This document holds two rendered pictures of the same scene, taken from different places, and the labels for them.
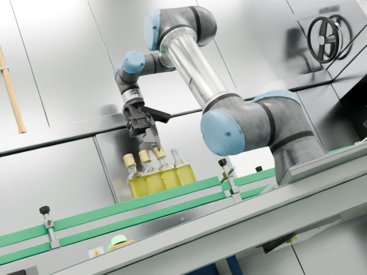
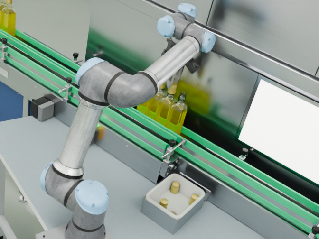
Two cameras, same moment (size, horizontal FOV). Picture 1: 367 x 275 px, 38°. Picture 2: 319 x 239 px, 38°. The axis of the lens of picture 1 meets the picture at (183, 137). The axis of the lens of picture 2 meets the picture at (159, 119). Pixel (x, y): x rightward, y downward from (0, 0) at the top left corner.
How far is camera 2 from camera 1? 2.17 m
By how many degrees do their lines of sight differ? 73
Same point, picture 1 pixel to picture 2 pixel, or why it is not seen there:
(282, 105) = (75, 206)
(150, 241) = (14, 178)
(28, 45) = not seen: outside the picture
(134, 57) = (162, 26)
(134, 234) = (100, 129)
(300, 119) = (80, 220)
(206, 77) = (65, 147)
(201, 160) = (223, 104)
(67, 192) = (136, 50)
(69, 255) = (69, 109)
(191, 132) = (232, 81)
